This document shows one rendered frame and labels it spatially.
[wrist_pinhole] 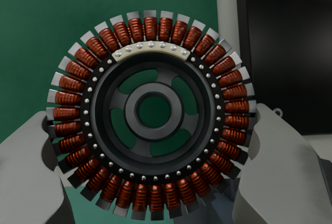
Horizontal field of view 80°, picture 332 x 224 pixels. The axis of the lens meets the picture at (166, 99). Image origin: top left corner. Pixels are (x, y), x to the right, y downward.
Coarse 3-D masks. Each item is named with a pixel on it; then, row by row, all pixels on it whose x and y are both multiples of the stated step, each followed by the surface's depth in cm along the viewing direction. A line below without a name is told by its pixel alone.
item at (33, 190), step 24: (0, 144) 8; (24, 144) 8; (48, 144) 9; (0, 168) 7; (24, 168) 7; (48, 168) 7; (0, 192) 6; (24, 192) 6; (48, 192) 6; (0, 216) 6; (24, 216) 6; (48, 216) 6; (72, 216) 7
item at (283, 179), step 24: (264, 120) 10; (264, 144) 8; (288, 144) 8; (264, 168) 7; (288, 168) 7; (312, 168) 7; (240, 192) 6; (264, 192) 6; (288, 192) 6; (312, 192) 6; (240, 216) 7; (264, 216) 6; (288, 216) 6; (312, 216) 6
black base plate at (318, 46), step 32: (256, 0) 18; (288, 0) 18; (320, 0) 18; (256, 32) 18; (288, 32) 18; (320, 32) 18; (256, 64) 17; (288, 64) 17; (320, 64) 18; (256, 96) 17; (288, 96) 17; (320, 96) 17; (320, 128) 17
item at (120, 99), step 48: (96, 48) 10; (144, 48) 10; (192, 48) 11; (48, 96) 10; (96, 96) 11; (144, 96) 12; (240, 96) 10; (96, 144) 10; (144, 144) 12; (192, 144) 12; (240, 144) 10; (96, 192) 10; (144, 192) 10; (192, 192) 10
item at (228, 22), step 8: (224, 0) 20; (232, 0) 20; (224, 8) 20; (232, 8) 20; (224, 16) 20; (232, 16) 20; (224, 24) 20; (232, 24) 20; (224, 32) 20; (232, 32) 20; (232, 40) 20; (232, 48) 20; (224, 56) 20; (240, 64) 20; (304, 136) 19; (312, 136) 19; (320, 136) 19; (328, 136) 19; (312, 144) 19; (320, 144) 19; (328, 144) 19; (320, 152) 19; (328, 152) 19; (232, 160) 19; (248, 160) 19; (56, 168) 18; (240, 168) 19; (64, 176) 18; (224, 176) 19; (240, 176) 19; (64, 184) 18
